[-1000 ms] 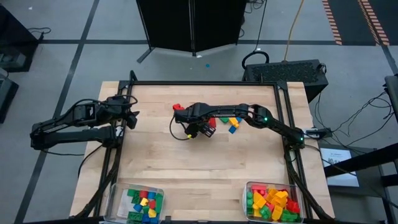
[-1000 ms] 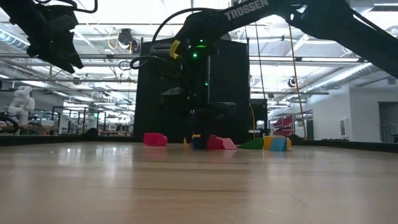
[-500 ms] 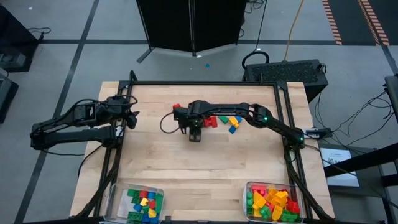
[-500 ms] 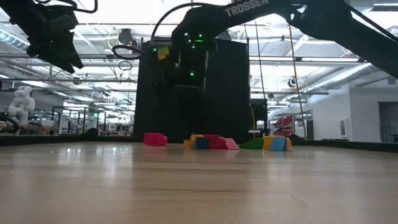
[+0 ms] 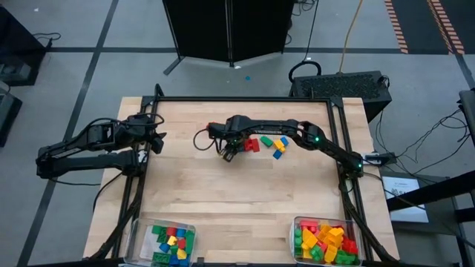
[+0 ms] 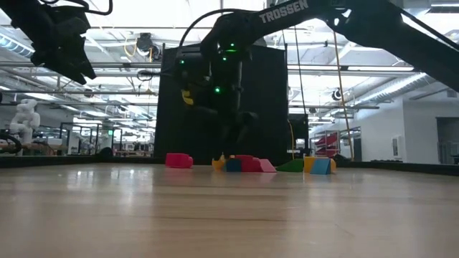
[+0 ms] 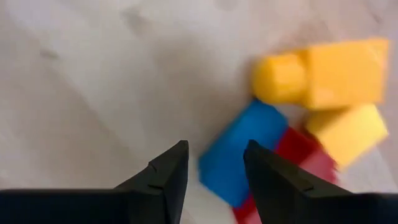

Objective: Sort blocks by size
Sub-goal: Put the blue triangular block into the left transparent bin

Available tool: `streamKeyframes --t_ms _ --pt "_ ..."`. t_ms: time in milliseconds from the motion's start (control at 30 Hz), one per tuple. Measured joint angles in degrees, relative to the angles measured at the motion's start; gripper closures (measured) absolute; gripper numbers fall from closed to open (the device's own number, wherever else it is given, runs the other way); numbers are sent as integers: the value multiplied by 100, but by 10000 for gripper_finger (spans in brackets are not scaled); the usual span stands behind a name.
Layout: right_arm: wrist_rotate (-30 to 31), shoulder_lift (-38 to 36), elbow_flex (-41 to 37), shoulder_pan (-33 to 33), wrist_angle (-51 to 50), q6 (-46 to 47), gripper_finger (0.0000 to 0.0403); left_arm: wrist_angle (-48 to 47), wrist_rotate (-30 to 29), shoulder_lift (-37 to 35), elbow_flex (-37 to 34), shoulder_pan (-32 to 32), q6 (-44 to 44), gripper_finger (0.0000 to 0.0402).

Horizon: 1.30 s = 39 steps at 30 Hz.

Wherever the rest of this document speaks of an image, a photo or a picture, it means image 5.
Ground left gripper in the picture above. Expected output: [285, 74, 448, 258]
[124, 113, 167, 155]

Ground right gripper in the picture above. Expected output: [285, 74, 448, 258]
[206, 114, 249, 163]

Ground green two-stud large block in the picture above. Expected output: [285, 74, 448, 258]
[309, 245, 325, 263]
[294, 228, 304, 257]
[335, 250, 361, 266]

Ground dark green small brick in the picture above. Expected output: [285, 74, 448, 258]
[151, 251, 171, 264]

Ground black folding partition screen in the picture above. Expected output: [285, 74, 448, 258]
[162, 0, 296, 77]

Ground clear plastic bin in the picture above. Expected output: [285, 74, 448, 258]
[291, 216, 364, 266]
[124, 217, 198, 267]

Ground black perforated computer case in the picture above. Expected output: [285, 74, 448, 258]
[288, 70, 393, 123]

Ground black floor box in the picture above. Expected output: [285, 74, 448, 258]
[0, 87, 23, 148]

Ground black equipment cart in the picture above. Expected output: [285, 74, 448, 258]
[0, 5, 48, 87]

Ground white printed paper sheet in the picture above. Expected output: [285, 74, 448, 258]
[381, 176, 430, 223]

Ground black diagonal beam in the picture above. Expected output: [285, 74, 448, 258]
[385, 169, 475, 212]

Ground grey side table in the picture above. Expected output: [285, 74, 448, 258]
[378, 168, 475, 267]

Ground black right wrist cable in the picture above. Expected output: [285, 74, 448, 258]
[192, 127, 220, 152]

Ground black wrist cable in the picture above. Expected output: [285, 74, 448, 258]
[192, 127, 220, 152]
[76, 112, 166, 149]

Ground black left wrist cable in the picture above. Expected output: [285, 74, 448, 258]
[76, 112, 166, 149]

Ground black left arm base cable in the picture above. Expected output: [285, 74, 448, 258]
[91, 171, 125, 213]

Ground black coiled cable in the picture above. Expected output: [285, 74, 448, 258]
[287, 59, 323, 85]

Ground silver mounting bracket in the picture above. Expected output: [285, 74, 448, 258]
[361, 151, 381, 165]

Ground black thin floor cable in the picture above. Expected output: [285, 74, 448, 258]
[32, 32, 62, 49]

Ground yellow floor cable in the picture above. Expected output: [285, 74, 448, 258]
[338, 0, 364, 73]

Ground black floor cables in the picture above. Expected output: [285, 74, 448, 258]
[374, 107, 472, 179]

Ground black equipment post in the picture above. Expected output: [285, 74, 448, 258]
[458, 88, 475, 149]

